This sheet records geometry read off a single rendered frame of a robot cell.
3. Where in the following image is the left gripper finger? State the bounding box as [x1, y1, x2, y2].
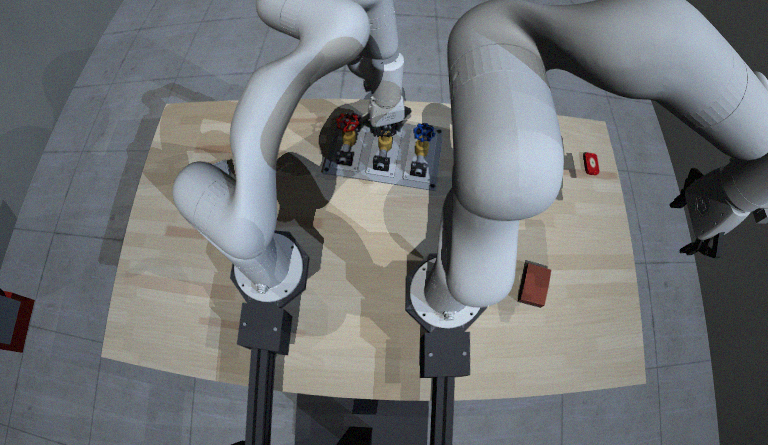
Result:
[395, 106, 412, 131]
[359, 113, 377, 137]

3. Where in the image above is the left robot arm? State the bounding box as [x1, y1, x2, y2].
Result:
[172, 0, 404, 302]

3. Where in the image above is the reddish-brown rectangular block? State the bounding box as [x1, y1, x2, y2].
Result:
[518, 263, 551, 308]

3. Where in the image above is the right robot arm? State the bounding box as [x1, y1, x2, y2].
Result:
[410, 0, 768, 328]

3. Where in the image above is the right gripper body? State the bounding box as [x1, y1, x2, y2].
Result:
[685, 166, 750, 240]

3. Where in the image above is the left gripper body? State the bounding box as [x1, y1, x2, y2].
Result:
[368, 96, 405, 127]

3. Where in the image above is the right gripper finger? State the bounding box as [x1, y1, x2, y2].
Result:
[669, 168, 703, 208]
[679, 232, 724, 258]

